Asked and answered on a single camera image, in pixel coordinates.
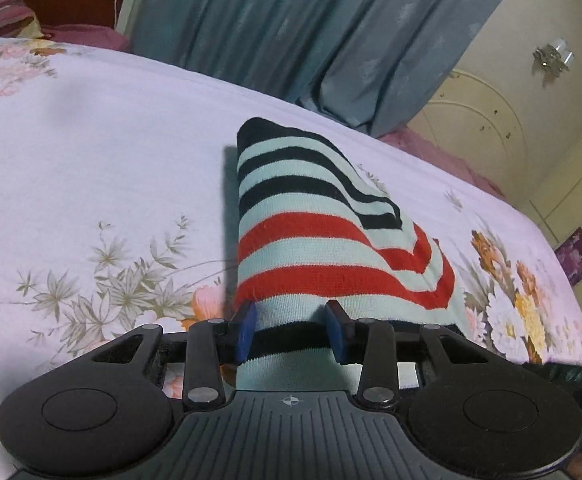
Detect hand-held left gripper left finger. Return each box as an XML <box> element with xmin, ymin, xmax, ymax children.
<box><xmin>91</xmin><ymin>301</ymin><xmax>258</xmax><ymax>409</ymax></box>

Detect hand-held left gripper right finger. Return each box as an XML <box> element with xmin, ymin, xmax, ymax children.
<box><xmin>323</xmin><ymin>299</ymin><xmax>494</xmax><ymax>408</ymax></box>

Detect black red striped sweater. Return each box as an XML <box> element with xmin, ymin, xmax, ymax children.
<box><xmin>228</xmin><ymin>117</ymin><xmax>472</xmax><ymax>393</ymax></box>

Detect floral bed sheet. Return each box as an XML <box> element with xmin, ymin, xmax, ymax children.
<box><xmin>0</xmin><ymin>30</ymin><xmax>582</xmax><ymax>480</ymax></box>

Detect purple picture sticker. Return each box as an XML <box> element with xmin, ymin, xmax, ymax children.
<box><xmin>553</xmin><ymin>227</ymin><xmax>582</xmax><ymax>287</ymax></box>

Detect blue-grey curtain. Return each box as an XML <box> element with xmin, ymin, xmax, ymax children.
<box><xmin>131</xmin><ymin>0</ymin><xmax>532</xmax><ymax>138</ymax></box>

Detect pink cloth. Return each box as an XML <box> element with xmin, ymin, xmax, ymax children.
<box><xmin>41</xmin><ymin>24</ymin><xmax>133</xmax><ymax>53</ymax></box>

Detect cream wardrobe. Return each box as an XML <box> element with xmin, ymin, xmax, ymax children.
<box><xmin>406</xmin><ymin>0</ymin><xmax>582</xmax><ymax>371</ymax></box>

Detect striped pink pillow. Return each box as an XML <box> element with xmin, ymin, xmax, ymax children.
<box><xmin>0</xmin><ymin>0</ymin><xmax>57</xmax><ymax>41</ymax></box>

